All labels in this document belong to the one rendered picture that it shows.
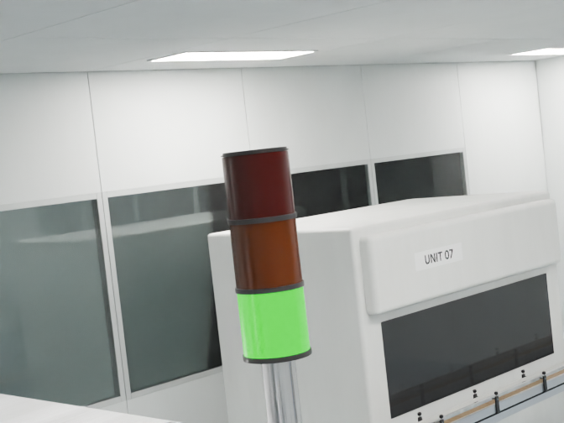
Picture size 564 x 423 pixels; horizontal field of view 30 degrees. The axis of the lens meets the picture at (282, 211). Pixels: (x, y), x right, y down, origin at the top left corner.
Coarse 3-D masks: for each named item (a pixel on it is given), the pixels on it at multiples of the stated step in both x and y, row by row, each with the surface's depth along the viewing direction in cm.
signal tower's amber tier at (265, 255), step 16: (256, 224) 74; (272, 224) 74; (288, 224) 75; (240, 240) 75; (256, 240) 74; (272, 240) 74; (288, 240) 75; (240, 256) 75; (256, 256) 74; (272, 256) 74; (288, 256) 75; (240, 272) 75; (256, 272) 74; (272, 272) 74; (288, 272) 75; (240, 288) 76; (256, 288) 75
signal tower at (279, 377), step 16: (240, 224) 75; (272, 288) 74; (288, 288) 75; (304, 352) 76; (272, 368) 76; (288, 368) 76; (272, 384) 76; (288, 384) 76; (272, 400) 76; (288, 400) 76; (272, 416) 76; (288, 416) 76
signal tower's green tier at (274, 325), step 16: (240, 304) 76; (256, 304) 75; (272, 304) 74; (288, 304) 75; (304, 304) 76; (240, 320) 76; (256, 320) 75; (272, 320) 75; (288, 320) 75; (304, 320) 76; (256, 336) 75; (272, 336) 75; (288, 336) 75; (304, 336) 76; (256, 352) 75; (272, 352) 75; (288, 352) 75
